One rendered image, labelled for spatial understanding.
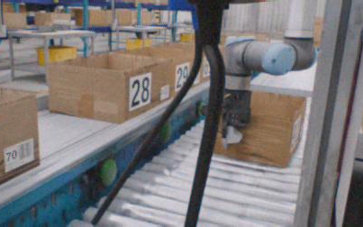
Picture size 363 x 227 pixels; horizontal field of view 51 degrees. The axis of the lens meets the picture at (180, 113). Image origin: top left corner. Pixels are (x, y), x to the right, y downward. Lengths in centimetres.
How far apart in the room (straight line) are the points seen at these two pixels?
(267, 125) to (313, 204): 83
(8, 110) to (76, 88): 49
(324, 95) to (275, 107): 125
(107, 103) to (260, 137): 52
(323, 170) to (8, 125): 60
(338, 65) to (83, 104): 96
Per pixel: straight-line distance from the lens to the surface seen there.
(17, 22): 697
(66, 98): 131
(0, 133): 81
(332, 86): 44
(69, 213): 101
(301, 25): 121
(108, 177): 103
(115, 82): 119
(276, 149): 131
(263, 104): 168
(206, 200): 106
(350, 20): 42
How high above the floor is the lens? 124
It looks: 15 degrees down
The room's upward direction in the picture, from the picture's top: 3 degrees clockwise
